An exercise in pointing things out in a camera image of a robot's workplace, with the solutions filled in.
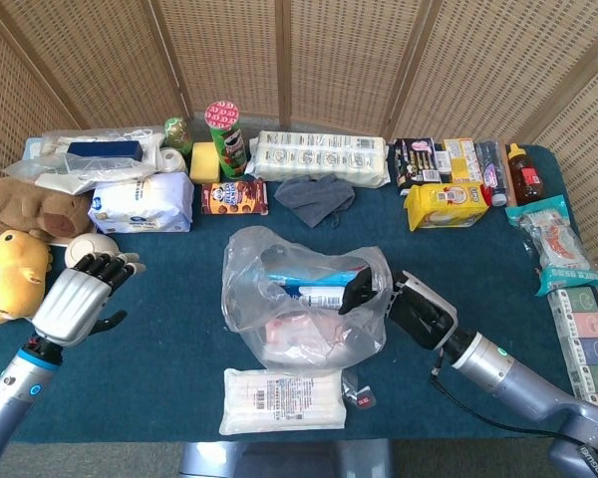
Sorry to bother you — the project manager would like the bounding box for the blue toothpaste box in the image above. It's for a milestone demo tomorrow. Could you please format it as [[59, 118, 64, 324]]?
[[263, 268, 368, 295]]

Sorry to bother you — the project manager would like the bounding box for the teal white snack pack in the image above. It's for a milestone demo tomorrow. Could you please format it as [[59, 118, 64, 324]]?
[[505, 194, 598, 299]]

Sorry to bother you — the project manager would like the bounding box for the brown capybara plush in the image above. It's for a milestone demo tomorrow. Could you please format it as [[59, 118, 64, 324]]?
[[0, 176, 95, 245]]

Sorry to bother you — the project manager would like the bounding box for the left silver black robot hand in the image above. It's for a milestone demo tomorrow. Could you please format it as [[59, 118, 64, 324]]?
[[32, 251, 147, 349]]

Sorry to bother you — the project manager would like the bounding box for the grey cloth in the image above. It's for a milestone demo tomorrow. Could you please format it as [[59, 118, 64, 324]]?
[[273, 172, 356, 229]]

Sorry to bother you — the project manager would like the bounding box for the yellow wafer pack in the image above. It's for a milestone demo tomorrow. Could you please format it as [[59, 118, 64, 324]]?
[[403, 182, 492, 233]]

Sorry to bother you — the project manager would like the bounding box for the teal table cloth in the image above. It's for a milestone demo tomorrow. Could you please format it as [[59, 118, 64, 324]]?
[[0, 143, 598, 444]]

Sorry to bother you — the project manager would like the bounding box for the white tape roll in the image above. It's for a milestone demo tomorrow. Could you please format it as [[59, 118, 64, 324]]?
[[157, 146, 188, 174]]

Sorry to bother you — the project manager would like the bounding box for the crumpled clear bag with items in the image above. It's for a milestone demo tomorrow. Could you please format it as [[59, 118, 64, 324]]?
[[2, 125, 166, 195]]

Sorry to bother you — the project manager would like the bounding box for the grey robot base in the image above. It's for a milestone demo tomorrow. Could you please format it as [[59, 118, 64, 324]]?
[[178, 439, 395, 478]]

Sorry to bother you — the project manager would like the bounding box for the beige bowl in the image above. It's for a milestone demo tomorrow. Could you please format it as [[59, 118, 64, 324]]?
[[63, 232, 121, 270]]

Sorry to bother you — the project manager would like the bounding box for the white pink wipes pack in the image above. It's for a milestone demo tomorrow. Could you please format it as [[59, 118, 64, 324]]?
[[258, 311, 365, 362]]

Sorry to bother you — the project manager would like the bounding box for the dark blue box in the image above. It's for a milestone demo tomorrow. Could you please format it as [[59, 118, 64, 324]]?
[[66, 140, 145, 162]]

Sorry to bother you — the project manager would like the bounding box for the wicker folding screen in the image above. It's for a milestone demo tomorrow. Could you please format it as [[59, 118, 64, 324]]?
[[0, 0, 598, 268]]

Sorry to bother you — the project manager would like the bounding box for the small grey red-label sachet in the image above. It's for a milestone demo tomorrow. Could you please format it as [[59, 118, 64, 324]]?
[[342, 370, 378, 410]]

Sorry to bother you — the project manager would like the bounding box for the white tissue pack blue logo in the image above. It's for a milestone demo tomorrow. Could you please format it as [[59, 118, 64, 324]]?
[[88, 171, 195, 235]]

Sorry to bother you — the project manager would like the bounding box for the brown honey bottle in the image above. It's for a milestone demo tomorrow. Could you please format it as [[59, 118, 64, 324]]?
[[506, 142, 547, 206]]

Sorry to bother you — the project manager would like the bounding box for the green Pringles can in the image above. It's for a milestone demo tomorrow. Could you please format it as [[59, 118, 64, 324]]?
[[203, 101, 249, 180]]

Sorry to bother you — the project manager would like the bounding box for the multicolour tissue packet row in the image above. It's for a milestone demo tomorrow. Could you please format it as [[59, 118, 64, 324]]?
[[547, 286, 598, 417]]

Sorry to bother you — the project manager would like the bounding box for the yellow white cracker box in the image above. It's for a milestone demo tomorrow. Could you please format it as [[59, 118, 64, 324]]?
[[443, 137, 484, 184]]

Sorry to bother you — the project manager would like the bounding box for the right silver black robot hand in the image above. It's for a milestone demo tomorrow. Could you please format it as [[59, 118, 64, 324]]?
[[337, 266, 458, 352]]

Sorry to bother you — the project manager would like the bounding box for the yellow chick plush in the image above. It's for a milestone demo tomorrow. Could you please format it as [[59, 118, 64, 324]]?
[[0, 229, 54, 326]]

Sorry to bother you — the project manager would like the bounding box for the purple black tube pack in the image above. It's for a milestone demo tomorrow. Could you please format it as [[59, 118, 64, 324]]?
[[474, 140, 508, 208]]

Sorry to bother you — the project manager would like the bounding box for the yellow sponge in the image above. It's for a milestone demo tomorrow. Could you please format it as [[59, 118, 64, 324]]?
[[188, 141, 218, 185]]

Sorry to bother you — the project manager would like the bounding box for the black snack pack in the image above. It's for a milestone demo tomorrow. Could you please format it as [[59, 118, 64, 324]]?
[[393, 137, 443, 195]]

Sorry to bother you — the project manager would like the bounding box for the white blue tube box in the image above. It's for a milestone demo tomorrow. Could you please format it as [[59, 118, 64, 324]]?
[[296, 285, 350, 311]]

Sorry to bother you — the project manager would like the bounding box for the brown chocolate biscuit box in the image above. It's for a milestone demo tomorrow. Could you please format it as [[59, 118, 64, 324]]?
[[200, 178, 269, 216]]

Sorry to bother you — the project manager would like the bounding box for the clear plastic shopping bag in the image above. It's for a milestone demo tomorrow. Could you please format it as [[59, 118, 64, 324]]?
[[221, 225, 395, 372]]

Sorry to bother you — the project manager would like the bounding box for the long white paper cup pack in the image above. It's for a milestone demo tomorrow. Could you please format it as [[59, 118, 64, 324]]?
[[246, 129, 391, 189]]

